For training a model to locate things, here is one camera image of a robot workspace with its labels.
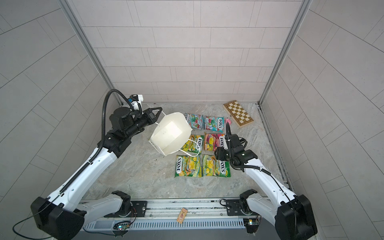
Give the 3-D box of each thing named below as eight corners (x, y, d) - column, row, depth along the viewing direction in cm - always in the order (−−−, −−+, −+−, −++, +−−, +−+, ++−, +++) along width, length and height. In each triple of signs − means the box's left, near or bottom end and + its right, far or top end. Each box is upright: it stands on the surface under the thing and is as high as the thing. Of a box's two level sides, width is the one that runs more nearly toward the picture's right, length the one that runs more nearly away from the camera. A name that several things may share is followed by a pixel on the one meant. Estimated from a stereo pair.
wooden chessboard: (239, 128, 104) (240, 125, 102) (223, 106, 117) (223, 103, 115) (252, 122, 107) (253, 120, 105) (235, 102, 120) (235, 99, 118)
